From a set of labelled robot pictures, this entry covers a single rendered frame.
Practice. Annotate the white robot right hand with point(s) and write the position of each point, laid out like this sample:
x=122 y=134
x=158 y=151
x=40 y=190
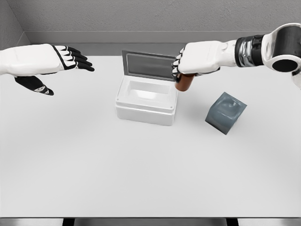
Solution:
x=200 y=57

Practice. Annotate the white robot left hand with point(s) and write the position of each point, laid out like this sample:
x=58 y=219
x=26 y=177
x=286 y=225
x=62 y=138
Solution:
x=35 y=60

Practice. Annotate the brown cylindrical cup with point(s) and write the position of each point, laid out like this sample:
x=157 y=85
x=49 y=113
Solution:
x=184 y=83

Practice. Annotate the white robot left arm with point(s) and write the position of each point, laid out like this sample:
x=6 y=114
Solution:
x=5 y=61

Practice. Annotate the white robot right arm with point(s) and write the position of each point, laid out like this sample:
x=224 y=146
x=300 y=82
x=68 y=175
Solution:
x=272 y=48

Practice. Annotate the white hinged box lid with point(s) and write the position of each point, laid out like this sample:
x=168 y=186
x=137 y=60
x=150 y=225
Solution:
x=148 y=64

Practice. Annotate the grey translucent cube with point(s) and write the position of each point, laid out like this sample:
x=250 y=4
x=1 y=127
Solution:
x=225 y=113

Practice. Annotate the white rectangular box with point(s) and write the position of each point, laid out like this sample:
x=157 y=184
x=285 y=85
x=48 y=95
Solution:
x=145 y=106

